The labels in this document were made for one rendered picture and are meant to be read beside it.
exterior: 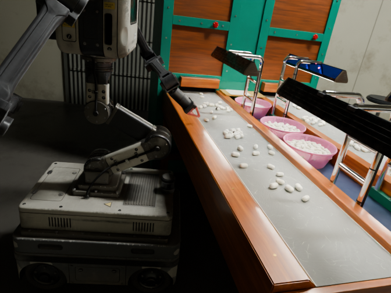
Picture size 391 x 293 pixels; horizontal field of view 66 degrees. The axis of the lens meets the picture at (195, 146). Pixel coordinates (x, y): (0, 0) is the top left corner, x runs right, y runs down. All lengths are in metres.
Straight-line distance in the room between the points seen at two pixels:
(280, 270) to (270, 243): 0.09
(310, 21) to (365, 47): 2.17
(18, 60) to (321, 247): 0.92
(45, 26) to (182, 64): 1.57
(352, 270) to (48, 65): 4.06
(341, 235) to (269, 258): 0.31
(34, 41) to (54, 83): 3.60
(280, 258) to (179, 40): 1.78
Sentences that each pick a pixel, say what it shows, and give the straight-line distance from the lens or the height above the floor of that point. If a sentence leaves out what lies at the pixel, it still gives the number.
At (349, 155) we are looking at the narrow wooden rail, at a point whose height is 0.76.
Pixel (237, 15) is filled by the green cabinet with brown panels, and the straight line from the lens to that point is 2.40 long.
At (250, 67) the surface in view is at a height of 1.08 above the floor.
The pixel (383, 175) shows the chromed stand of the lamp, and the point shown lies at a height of 0.79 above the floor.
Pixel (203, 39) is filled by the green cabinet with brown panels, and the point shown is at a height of 1.13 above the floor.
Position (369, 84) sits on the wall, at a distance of 4.93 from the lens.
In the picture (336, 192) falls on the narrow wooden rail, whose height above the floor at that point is 0.77.
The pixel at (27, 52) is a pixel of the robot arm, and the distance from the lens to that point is 0.83.
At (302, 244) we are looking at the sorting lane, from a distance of 0.96.
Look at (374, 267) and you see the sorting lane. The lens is 1.00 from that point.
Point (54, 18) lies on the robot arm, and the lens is 0.90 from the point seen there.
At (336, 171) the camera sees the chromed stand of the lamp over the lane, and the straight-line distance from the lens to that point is 1.30.
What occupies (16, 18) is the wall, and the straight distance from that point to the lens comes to 4.48.
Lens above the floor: 1.31
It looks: 24 degrees down
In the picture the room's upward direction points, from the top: 7 degrees clockwise
